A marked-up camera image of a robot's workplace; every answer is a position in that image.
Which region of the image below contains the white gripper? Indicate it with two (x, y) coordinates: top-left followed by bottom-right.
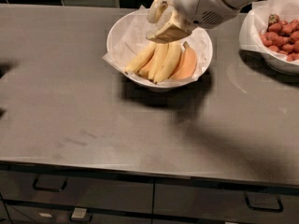
(146, 0), (239, 43)

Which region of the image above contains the yellow banana bunch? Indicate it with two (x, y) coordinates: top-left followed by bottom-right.
(125, 41), (181, 83)

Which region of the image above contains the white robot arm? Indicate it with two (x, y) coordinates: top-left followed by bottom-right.
(146, 0), (257, 43)

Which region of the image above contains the white bowl with bananas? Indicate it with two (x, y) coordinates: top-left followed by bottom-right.
(106, 8), (214, 91)

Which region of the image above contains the orange-pink banana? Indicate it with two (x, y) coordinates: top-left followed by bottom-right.
(170, 41), (197, 80)

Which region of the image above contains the paper liner in strawberry bowl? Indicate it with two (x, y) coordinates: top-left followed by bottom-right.
(239, 0), (299, 53)

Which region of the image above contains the white bowl with strawberries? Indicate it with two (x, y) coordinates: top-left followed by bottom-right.
(239, 10), (299, 75)

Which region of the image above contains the white paper liner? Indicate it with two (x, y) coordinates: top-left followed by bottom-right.
(102, 5), (214, 85)

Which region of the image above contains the red strawberries pile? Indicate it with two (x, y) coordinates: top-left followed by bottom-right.
(260, 14), (299, 62)

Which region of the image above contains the right grey drawer front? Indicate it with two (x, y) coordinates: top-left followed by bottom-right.
(153, 184), (299, 224)

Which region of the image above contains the grey drawer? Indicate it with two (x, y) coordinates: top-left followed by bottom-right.
(0, 171), (153, 214)
(153, 184), (299, 224)

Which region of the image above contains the left grey drawer front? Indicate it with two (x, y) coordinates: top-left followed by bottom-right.
(0, 171), (153, 214)

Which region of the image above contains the left drawer black handle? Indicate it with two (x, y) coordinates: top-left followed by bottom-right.
(32, 175), (67, 192)

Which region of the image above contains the drawer black handle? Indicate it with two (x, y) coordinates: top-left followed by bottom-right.
(32, 175), (67, 192)
(244, 192), (284, 213)

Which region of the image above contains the lower drawer handle with label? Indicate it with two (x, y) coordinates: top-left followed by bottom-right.
(69, 207), (93, 224)

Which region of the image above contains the right drawer black handle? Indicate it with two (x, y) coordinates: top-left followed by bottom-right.
(244, 192), (284, 213)

